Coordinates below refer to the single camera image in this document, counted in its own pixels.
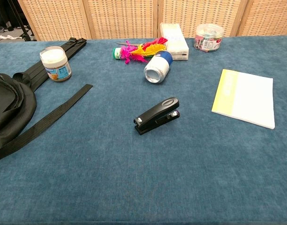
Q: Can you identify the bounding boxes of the clear tub of binder clips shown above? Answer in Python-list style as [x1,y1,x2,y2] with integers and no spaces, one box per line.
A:
[193,23,225,53]

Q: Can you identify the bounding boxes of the silver and blue can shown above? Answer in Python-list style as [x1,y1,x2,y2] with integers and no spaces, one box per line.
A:
[143,50,174,84]

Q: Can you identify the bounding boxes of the black tripod stand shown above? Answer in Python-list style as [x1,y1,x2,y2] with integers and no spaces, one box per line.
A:
[2,0,38,42]

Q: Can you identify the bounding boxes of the black backpack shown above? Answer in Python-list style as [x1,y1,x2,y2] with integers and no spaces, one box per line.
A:
[0,37,94,164]

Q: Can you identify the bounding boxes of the woven folding screen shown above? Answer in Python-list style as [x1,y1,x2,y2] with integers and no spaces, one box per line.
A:
[17,0,287,42]

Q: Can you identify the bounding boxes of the blue tablecloth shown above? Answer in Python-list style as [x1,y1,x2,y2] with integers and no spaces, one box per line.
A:
[0,35,287,225]

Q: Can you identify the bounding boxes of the yellow white notepad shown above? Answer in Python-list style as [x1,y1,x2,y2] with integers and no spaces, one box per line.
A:
[211,68,275,130]

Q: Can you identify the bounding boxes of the white plastic box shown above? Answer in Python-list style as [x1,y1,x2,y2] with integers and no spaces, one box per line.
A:
[159,22,189,61]

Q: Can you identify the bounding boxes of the colourful feather shuttlecock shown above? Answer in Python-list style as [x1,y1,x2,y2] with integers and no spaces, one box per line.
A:
[112,37,169,65]

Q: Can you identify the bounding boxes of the black stapler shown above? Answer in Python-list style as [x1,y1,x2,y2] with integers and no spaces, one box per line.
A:
[133,97,181,136]

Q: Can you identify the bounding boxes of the jar with white lid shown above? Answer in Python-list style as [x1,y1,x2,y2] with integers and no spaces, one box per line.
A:
[39,46,73,83]

